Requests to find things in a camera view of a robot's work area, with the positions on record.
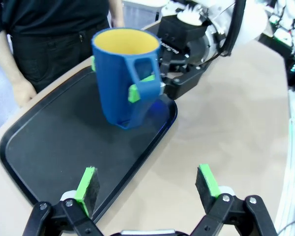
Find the person's right forearm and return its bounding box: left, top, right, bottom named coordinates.
left=0, top=30, right=23, bottom=86

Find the black plastic serving tray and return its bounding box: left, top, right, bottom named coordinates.
left=0, top=23, right=178, bottom=223

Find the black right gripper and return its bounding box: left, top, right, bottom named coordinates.
left=127, top=16, right=208, bottom=103

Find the person's right hand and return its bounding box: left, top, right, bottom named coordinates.
left=13, top=78, right=37, bottom=109

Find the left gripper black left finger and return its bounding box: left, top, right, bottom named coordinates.
left=24, top=166, right=103, bottom=236

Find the person's left hand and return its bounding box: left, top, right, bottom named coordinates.
left=111, top=14, right=125, bottom=28

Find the person in black clothes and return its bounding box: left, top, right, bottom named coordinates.
left=0, top=0, right=111, bottom=93

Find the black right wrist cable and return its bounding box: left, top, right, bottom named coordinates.
left=221, top=0, right=247, bottom=58

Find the person's left forearm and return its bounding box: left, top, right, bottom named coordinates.
left=109, top=0, right=123, bottom=18

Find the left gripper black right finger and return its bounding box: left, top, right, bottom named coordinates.
left=191, top=164, right=278, bottom=236

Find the blue mug yellow inside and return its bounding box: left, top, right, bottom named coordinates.
left=92, top=28, right=164, bottom=130

